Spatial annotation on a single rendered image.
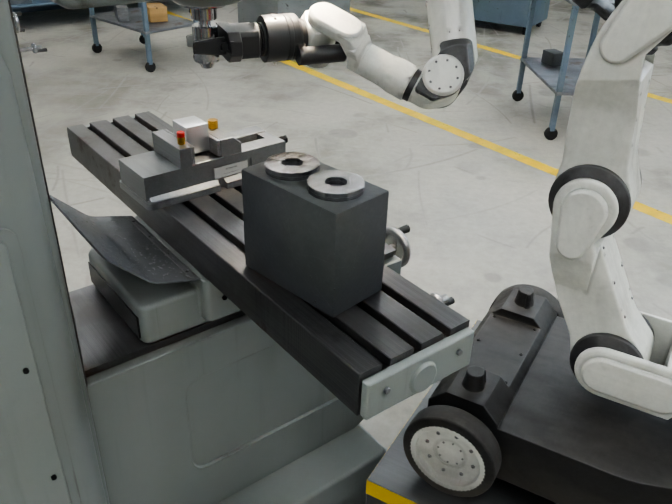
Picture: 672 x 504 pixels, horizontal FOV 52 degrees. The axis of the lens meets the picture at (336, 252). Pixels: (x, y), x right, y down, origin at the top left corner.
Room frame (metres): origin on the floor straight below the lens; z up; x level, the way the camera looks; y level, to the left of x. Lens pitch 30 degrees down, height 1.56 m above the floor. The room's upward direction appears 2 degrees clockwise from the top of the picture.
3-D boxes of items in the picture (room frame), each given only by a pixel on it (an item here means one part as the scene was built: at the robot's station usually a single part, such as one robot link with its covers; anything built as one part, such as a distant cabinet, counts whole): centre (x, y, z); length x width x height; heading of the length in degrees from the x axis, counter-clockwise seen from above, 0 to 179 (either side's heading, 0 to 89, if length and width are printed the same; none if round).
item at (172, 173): (1.41, 0.29, 0.97); 0.35 x 0.15 x 0.11; 130
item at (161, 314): (1.32, 0.26, 0.77); 0.50 x 0.35 x 0.12; 129
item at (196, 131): (1.39, 0.32, 1.02); 0.06 x 0.05 x 0.06; 40
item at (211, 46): (1.29, 0.24, 1.23); 0.06 x 0.02 x 0.03; 113
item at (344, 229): (1.01, 0.04, 1.01); 0.22 x 0.12 x 0.20; 47
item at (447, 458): (1.02, -0.25, 0.50); 0.20 x 0.05 x 0.20; 61
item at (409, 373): (1.30, 0.24, 0.87); 1.24 x 0.23 x 0.08; 39
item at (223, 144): (1.42, 0.27, 1.00); 0.12 x 0.06 x 0.04; 40
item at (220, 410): (1.33, 0.24, 0.42); 0.80 x 0.30 x 0.60; 129
